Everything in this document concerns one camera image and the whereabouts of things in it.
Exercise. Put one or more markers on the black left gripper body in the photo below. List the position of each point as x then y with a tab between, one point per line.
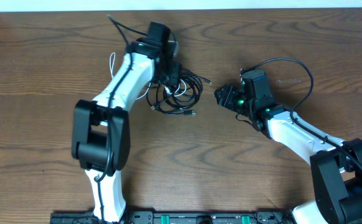
171	73

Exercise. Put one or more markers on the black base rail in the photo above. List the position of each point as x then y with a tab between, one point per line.
151	217

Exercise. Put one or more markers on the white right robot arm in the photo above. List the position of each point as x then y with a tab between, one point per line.
336	164

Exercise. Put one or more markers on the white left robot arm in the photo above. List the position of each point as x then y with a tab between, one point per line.
101	127

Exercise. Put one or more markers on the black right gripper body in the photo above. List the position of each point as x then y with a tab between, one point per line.
237	101

